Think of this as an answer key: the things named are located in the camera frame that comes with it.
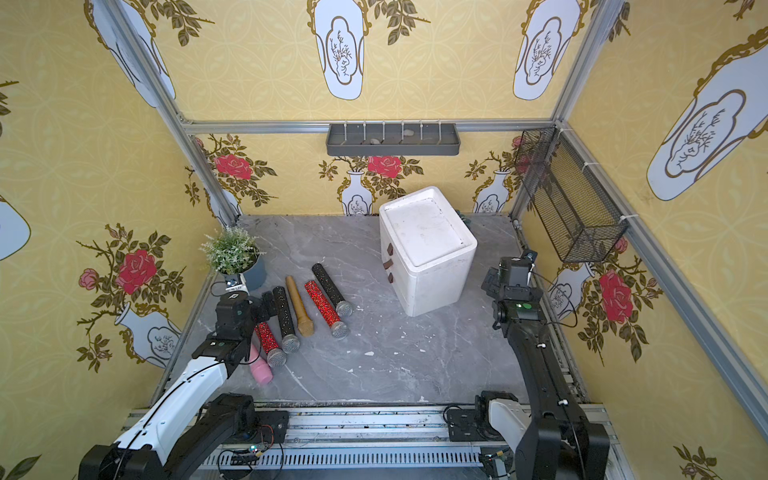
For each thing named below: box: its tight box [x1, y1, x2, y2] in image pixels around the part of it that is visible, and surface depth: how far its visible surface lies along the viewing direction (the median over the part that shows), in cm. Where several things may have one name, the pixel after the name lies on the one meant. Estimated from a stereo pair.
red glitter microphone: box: [254, 322, 287, 368], surface depth 85 cm
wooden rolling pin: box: [285, 275, 314, 337], surface depth 94 cm
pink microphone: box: [250, 344, 274, 385], surface depth 82 cm
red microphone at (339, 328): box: [304, 280, 351, 339], surface depth 92 cm
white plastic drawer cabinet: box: [379, 186, 478, 317], surface depth 86 cm
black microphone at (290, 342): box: [273, 286, 301, 354], surface depth 89 cm
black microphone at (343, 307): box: [312, 263, 353, 317], surface depth 97 cm
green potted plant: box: [199, 226, 267, 291], surface depth 91 cm
